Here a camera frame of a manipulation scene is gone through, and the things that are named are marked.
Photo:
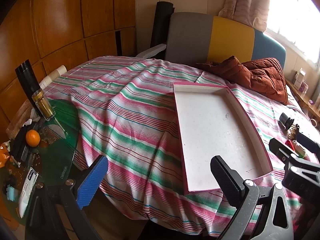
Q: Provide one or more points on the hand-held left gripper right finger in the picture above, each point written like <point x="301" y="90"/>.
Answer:
<point x="226" y="180"/>

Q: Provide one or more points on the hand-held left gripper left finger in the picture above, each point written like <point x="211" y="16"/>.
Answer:
<point x="92" y="182"/>

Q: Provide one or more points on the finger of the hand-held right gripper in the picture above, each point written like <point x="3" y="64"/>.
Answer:
<point x="308" y="141"/>
<point x="281" y="150"/>

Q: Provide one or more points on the brown flower hair clip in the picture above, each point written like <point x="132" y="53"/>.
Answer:
<point x="293" y="131"/>

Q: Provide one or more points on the black plastic cylinder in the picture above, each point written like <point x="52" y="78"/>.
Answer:
<point x="287" y="121"/>

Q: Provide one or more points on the pink white cardboard tray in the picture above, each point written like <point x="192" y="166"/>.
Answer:
<point x="212" y="135"/>

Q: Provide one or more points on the wooden bedside desk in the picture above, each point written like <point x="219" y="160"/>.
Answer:
<point x="307" y="105"/>

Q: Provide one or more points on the person's dark red clothing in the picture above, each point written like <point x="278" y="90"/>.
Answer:
<point x="300" y="217"/>

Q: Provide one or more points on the green glass round table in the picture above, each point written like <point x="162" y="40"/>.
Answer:
<point x="60" y="150"/>

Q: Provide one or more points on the white pink pillow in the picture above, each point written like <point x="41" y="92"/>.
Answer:
<point x="293" y="97"/>

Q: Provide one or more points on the purple patterned box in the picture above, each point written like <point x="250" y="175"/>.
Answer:
<point x="303" y="87"/>

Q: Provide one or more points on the striped pink green bedsheet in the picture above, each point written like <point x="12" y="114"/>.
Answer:
<point x="125" y="130"/>

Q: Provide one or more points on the white carton box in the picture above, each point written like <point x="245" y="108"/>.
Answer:
<point x="300" y="78"/>

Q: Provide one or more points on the white tissue packet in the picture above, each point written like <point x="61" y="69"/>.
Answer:
<point x="27" y="192"/>

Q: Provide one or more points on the brown down jacket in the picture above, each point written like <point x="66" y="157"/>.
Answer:
<point x="262" y="80"/>

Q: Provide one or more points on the orange fruit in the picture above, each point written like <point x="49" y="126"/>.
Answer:
<point x="33" y="138"/>

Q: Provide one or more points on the black box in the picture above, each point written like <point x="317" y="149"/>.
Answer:
<point x="20" y="145"/>

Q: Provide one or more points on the glass jar gold lid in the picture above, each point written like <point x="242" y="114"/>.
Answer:
<point x="43" y="105"/>

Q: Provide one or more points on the orange plastic bag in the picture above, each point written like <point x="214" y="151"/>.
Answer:
<point x="3" y="155"/>

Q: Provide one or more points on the stack of paper cups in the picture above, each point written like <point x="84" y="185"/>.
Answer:
<point x="53" y="76"/>

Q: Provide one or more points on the black thermos flask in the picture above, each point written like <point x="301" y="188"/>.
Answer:
<point x="26" y="80"/>

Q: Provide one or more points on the window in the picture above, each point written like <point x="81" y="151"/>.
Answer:
<point x="295" y="15"/>

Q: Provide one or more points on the grey yellow blue headboard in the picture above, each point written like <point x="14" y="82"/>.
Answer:
<point x="190" y="40"/>

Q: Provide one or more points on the beige patterned curtain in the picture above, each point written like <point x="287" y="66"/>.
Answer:
<point x="246" y="2"/>

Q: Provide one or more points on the wooden wardrobe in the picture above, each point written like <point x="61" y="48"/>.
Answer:
<point x="62" y="17"/>

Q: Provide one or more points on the black rolled mat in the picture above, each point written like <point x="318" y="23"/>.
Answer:
<point x="161" y="25"/>

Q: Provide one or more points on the white plastic rail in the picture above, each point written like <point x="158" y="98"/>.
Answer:
<point x="151" y="51"/>

